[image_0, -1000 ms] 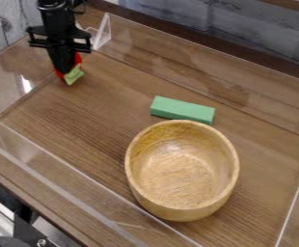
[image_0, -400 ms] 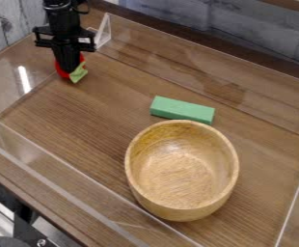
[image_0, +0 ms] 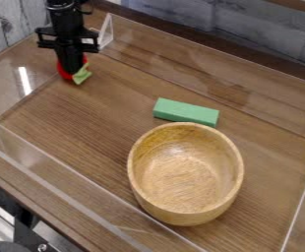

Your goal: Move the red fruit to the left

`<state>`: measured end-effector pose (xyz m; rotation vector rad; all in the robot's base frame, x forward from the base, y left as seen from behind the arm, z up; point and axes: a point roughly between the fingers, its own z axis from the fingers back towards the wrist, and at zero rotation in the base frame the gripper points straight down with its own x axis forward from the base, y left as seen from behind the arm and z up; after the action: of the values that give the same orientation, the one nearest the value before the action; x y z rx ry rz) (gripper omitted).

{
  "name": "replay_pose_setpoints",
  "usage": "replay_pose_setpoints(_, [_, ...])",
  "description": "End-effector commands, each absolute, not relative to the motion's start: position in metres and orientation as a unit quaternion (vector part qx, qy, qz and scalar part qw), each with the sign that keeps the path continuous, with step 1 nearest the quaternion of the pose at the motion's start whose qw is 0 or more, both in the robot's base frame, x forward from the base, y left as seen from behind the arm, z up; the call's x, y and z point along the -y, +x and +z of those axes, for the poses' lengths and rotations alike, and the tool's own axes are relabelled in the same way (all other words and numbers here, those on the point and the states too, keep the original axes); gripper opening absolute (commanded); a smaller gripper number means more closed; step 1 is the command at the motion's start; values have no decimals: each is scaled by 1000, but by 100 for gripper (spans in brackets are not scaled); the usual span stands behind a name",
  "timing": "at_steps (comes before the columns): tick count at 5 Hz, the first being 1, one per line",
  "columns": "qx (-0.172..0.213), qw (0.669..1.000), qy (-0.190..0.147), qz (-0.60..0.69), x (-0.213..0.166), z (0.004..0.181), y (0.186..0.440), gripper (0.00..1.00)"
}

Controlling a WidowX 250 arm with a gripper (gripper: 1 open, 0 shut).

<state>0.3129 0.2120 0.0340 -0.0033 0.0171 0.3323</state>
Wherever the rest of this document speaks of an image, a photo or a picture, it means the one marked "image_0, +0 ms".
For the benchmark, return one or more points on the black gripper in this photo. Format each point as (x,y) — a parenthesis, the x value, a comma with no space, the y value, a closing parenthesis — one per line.
(85,40)

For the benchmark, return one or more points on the green foam block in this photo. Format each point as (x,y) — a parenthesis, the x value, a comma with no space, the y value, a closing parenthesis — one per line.
(184,112)

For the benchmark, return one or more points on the wooden bowl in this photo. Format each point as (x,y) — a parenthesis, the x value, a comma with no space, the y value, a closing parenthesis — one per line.
(187,171)

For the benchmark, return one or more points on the red plush strawberry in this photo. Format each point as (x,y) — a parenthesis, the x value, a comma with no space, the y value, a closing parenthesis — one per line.
(80,77)

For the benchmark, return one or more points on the clear acrylic corner bracket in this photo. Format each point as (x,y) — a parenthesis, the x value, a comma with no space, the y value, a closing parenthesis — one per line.
(106,32)

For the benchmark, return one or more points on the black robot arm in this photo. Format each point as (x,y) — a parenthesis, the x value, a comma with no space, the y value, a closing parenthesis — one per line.
(68,18)

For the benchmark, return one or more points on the clear acrylic tray wall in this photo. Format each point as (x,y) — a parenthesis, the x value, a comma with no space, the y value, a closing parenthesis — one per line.
(54,169)

